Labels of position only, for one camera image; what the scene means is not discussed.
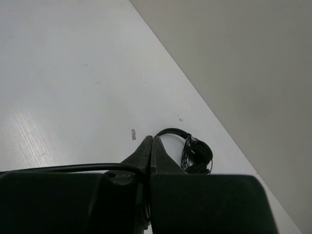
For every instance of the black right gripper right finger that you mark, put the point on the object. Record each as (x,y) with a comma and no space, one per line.
(184,203)

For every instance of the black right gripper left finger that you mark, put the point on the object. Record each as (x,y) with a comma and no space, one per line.
(96,198)

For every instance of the small tape scrap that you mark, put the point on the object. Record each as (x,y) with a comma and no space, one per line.
(133,134)

